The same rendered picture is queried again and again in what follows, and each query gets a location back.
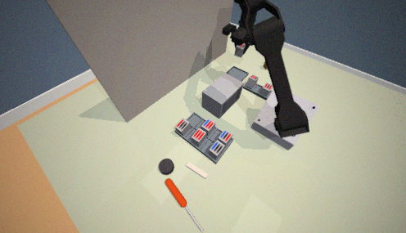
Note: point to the grey flat panel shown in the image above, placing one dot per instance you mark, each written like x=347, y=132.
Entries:
x=140, y=50

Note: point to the orange-handled screwdriver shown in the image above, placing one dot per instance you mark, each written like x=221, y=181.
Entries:
x=179, y=197

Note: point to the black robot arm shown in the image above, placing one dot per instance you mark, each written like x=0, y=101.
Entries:
x=268, y=38

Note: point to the dark grey round disc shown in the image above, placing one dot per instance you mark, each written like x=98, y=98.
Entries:
x=166, y=166

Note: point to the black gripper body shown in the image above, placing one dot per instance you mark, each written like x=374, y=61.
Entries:
x=231, y=27

